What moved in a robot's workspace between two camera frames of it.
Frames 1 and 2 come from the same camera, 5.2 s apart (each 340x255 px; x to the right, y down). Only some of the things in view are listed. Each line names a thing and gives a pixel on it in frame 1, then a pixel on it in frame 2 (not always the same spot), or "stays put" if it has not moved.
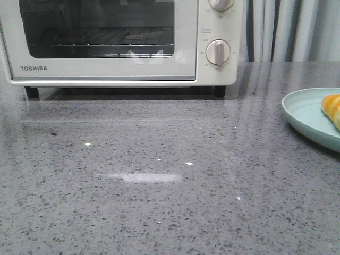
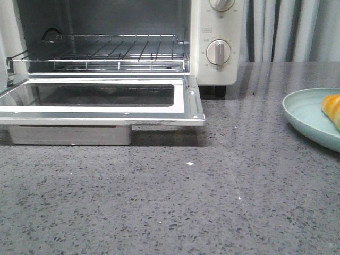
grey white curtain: x=290 y=31 stays put
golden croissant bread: x=330 y=106 stays put
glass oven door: x=101 y=40 to x=101 y=101
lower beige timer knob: x=218 y=51 stays put
